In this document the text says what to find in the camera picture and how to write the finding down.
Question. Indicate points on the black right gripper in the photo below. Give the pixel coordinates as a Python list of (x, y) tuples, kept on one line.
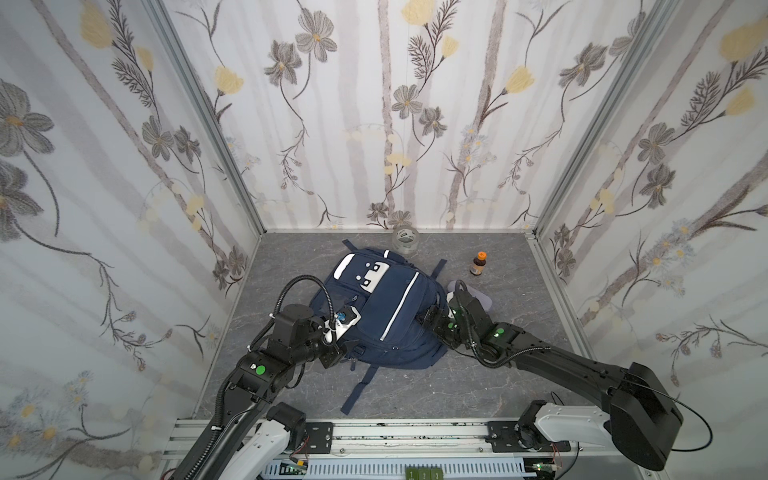
[(435, 320)]

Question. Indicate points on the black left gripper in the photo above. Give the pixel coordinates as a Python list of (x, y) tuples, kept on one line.
[(332, 351)]

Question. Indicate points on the navy blue student backpack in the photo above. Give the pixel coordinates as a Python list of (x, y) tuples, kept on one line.
[(392, 295)]

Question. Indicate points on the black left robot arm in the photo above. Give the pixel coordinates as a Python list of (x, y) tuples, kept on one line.
[(249, 427)]

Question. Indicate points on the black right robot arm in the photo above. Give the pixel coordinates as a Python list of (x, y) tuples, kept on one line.
[(629, 408)]

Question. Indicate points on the purple cylindrical case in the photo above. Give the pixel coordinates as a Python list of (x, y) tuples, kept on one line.
[(484, 299)]

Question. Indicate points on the brown bottle with orange cap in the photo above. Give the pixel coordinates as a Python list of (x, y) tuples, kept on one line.
[(479, 263)]

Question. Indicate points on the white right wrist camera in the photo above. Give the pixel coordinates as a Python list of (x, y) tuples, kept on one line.
[(341, 322)]

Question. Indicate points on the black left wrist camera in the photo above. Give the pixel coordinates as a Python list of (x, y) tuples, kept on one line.
[(294, 321)]

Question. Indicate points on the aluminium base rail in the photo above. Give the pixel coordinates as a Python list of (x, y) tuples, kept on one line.
[(462, 448)]

